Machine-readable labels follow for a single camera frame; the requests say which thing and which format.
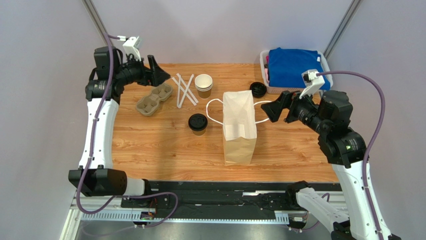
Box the blue folded towel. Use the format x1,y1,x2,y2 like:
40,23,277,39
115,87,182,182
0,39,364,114
267,47,329,89

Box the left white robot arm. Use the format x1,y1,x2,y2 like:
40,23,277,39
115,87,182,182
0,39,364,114
68,46,171,197

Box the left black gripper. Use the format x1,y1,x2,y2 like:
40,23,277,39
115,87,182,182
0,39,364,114
116,53,172,88

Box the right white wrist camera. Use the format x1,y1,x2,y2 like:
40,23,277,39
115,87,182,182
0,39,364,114
299,69,326,99

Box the white wrapped straw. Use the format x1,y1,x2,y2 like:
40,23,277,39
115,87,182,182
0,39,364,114
171,76,198,107
177,74,195,109
175,73,200,104

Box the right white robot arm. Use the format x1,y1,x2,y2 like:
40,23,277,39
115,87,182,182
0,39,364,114
261,90,397,240

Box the brown paper bag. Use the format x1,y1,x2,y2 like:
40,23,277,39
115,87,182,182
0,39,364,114
206,90,270,166

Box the black plastic cup lid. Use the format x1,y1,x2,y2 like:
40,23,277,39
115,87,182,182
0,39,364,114
188,113,208,132

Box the white slotted cable duct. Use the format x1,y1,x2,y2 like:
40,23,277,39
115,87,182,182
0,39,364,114
81,207,290,225

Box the stack of paper cups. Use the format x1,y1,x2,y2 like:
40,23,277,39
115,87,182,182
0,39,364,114
195,74,213,99

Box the cardboard cup carrier tray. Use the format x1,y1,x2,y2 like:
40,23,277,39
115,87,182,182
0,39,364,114
135,83,173,117

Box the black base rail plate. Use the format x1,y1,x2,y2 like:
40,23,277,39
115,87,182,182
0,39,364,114
119,179,344,221

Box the single paper coffee cup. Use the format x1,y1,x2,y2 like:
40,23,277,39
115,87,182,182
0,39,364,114
192,129,206,136

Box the white plastic basket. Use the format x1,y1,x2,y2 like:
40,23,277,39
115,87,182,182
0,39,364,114
259,50,330,94

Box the stack of black lids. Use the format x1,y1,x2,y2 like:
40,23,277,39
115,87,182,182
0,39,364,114
249,81,267,98

